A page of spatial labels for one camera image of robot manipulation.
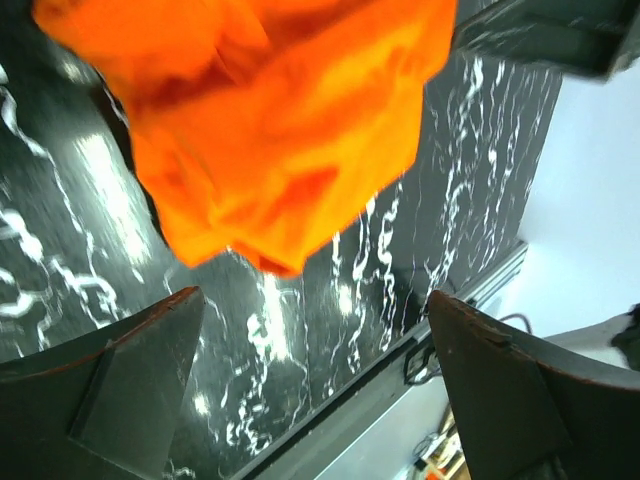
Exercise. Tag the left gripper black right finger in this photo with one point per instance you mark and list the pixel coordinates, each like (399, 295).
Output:
(564, 407)

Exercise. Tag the orange t shirt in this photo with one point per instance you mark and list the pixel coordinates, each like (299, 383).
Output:
(263, 127)

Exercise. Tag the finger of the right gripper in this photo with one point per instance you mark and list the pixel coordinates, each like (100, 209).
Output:
(585, 38)

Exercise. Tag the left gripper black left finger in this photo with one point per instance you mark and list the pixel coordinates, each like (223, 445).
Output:
(104, 405)

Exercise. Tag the black marble pattern mat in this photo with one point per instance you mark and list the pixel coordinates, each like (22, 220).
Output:
(80, 250)

